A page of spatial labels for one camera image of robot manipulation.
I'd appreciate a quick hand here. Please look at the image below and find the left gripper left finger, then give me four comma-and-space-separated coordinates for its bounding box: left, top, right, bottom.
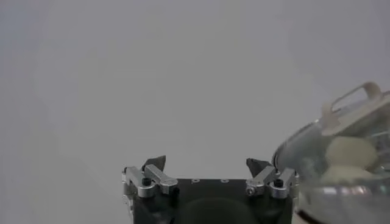
121, 155, 179, 198

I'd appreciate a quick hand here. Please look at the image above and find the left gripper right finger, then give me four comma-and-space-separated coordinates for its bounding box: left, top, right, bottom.
245, 157, 300, 200

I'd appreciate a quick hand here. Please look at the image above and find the white steamed baozi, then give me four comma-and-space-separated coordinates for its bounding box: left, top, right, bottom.
325, 136, 379, 170
321, 166, 377, 185

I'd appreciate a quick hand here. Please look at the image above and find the round glass pot lid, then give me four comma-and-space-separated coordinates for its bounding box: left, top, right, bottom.
272, 81, 390, 186

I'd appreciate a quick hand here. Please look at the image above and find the perforated steel steamer basket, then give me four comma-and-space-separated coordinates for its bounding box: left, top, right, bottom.
292, 179, 390, 224

